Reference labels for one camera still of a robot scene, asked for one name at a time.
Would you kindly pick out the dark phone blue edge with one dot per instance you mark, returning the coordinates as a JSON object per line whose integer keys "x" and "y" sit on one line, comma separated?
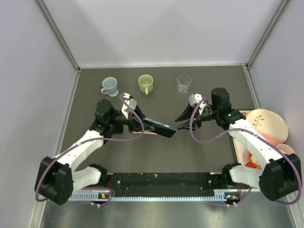
{"x": 163, "y": 129}

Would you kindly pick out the orange patterned bowl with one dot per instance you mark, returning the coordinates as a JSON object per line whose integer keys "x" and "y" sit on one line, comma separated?
{"x": 253, "y": 162}

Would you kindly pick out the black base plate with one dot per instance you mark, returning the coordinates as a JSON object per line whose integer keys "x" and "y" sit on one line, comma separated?
{"x": 166, "y": 184}

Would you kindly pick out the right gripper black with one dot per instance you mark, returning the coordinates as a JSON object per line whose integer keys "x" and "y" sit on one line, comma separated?
{"x": 186, "y": 115}

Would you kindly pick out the green mug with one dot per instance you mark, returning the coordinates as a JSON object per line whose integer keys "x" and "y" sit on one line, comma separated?
{"x": 145, "y": 83}

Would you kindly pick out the light blue cable duct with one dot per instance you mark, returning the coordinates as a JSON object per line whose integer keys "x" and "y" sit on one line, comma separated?
{"x": 105, "y": 195}

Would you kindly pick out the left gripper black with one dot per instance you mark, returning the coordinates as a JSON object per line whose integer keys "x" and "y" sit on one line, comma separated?
{"x": 134, "y": 123}

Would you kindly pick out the clear glass tumbler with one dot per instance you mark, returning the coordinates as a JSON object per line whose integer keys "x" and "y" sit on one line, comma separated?
{"x": 183, "y": 83}

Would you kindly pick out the pink white plate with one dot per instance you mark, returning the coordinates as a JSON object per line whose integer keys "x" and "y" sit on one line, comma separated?
{"x": 270, "y": 125}

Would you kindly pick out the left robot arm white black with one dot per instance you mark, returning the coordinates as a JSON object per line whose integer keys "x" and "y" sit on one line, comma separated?
{"x": 57, "y": 177}

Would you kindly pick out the light blue footed cup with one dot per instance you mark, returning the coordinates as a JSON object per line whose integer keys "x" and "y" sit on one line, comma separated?
{"x": 110, "y": 87}

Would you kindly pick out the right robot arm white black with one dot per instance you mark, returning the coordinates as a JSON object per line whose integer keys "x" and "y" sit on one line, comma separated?
{"x": 280, "y": 174}

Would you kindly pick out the pink mug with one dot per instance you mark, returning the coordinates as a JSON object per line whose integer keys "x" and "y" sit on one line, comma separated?
{"x": 286, "y": 149}

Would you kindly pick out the white tray with strawberries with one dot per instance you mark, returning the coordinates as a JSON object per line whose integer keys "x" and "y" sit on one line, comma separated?
{"x": 242, "y": 155}

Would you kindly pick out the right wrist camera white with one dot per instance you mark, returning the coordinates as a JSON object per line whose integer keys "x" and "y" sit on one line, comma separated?
{"x": 194, "y": 99}

